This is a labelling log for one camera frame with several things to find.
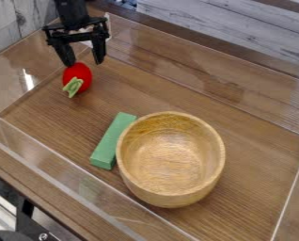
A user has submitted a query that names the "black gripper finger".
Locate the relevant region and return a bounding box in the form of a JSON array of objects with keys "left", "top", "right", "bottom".
[
  {"left": 92, "top": 33, "right": 107, "bottom": 65},
  {"left": 54, "top": 40, "right": 75, "bottom": 67}
]

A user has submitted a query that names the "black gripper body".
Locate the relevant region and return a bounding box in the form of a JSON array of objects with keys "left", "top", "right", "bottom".
[{"left": 43, "top": 17, "right": 110, "bottom": 45}]

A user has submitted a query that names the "red plush strawberry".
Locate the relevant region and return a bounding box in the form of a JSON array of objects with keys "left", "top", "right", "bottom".
[{"left": 62, "top": 62, "right": 94, "bottom": 98}]

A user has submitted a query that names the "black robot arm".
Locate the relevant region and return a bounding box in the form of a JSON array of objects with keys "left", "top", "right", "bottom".
[{"left": 43, "top": 0, "right": 111, "bottom": 67}]

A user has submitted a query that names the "green rectangular block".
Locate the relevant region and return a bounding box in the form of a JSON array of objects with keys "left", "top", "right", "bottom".
[{"left": 91, "top": 112, "right": 138, "bottom": 170}]

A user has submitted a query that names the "wooden bowl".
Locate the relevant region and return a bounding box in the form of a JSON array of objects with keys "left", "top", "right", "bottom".
[{"left": 116, "top": 111, "right": 226, "bottom": 208}]

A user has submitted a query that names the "clear acrylic corner bracket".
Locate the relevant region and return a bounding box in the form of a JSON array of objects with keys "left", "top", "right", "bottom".
[{"left": 82, "top": 12, "right": 112, "bottom": 48}]

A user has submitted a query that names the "black table leg bracket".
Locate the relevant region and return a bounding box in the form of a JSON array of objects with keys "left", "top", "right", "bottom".
[{"left": 15, "top": 199, "right": 60, "bottom": 241}]

